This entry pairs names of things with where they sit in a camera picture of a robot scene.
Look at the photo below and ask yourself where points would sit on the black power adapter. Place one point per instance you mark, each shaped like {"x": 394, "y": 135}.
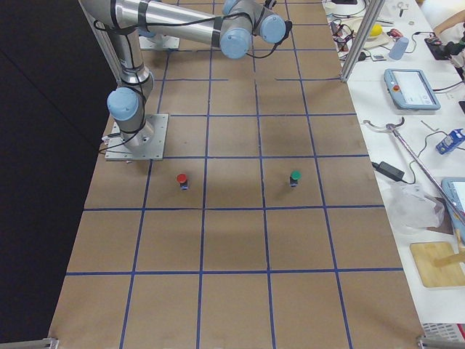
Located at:
{"x": 390, "y": 171}

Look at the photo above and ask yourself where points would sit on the green push button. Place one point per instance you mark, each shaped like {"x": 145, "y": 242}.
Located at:
{"x": 294, "y": 178}

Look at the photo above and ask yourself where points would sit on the white tray plate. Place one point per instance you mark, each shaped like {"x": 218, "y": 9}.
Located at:
{"x": 353, "y": 25}

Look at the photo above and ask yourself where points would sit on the translucent blue cup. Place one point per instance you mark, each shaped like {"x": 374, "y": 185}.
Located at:
{"x": 398, "y": 49}

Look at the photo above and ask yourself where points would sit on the aluminium frame post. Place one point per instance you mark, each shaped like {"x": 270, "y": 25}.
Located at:
{"x": 371, "y": 14}

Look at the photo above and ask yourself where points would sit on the red push button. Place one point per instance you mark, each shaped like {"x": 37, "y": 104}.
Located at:
{"x": 183, "y": 181}

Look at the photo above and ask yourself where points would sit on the wooden cutting board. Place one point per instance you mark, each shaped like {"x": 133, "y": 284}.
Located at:
{"x": 438, "y": 265}

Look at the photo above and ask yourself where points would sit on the blue teach pendant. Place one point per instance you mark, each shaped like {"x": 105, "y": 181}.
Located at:
{"x": 410, "y": 90}
{"x": 454, "y": 188}

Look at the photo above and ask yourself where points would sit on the blue small carton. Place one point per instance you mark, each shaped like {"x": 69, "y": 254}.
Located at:
{"x": 451, "y": 141}

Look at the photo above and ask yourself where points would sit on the clear plastic bag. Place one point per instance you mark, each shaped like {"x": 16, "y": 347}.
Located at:
{"x": 411, "y": 209}

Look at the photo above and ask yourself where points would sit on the metal reacher stick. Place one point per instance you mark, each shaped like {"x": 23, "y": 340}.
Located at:
{"x": 393, "y": 128}

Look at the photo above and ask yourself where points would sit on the yellow ball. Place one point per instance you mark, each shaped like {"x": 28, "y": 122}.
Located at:
{"x": 376, "y": 30}

